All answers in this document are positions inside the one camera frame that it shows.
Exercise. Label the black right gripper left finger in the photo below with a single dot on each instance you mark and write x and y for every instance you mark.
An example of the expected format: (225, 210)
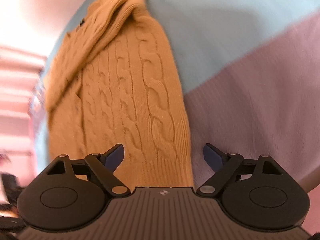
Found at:
(91, 176)

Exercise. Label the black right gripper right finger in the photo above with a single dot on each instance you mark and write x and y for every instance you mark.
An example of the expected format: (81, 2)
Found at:
(235, 175)

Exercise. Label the mustard cable-knit cardigan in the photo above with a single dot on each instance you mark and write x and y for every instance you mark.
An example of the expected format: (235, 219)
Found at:
(114, 81)

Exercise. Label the pink patterned curtain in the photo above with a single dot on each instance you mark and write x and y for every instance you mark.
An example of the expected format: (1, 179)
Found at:
(20, 73)

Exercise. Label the blue grey printed bedsheet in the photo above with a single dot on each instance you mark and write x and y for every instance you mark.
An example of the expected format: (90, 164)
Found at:
(249, 74)

